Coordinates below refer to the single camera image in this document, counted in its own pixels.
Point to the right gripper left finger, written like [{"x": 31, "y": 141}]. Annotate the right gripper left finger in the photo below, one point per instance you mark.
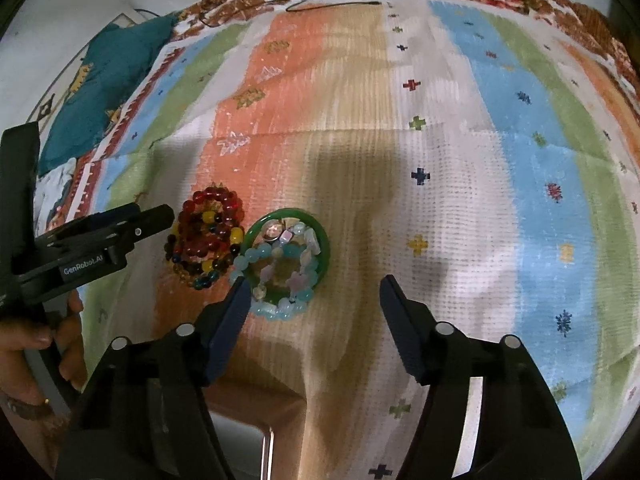
[{"x": 221, "y": 326}]

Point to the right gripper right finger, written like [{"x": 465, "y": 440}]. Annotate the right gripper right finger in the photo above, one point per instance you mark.
[{"x": 410, "y": 323}]

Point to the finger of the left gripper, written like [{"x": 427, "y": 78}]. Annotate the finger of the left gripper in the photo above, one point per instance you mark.
[{"x": 124, "y": 224}]

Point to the green jade bangle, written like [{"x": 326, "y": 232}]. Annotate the green jade bangle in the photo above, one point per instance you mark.
[{"x": 284, "y": 255}]

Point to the person's left hand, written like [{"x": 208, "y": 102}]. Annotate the person's left hand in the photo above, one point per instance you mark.
[{"x": 18, "y": 336}]

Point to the white crumpled cloth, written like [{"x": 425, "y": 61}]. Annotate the white crumpled cloth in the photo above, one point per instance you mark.
[{"x": 50, "y": 192}]

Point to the silver metal tin box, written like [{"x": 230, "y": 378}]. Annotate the silver metal tin box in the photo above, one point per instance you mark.
[{"x": 247, "y": 449}]

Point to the teal blanket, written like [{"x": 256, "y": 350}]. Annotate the teal blanket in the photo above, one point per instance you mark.
[{"x": 117, "y": 60}]

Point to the striped colourful woven cloth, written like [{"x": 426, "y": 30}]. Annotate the striped colourful woven cloth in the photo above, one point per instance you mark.
[{"x": 485, "y": 160}]

